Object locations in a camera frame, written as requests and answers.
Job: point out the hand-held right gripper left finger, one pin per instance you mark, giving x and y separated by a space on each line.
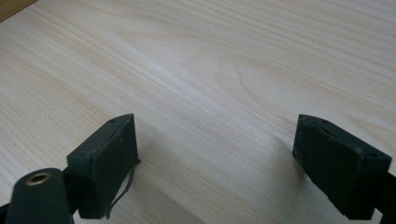
102 165

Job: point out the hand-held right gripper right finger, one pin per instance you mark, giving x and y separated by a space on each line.
339 168

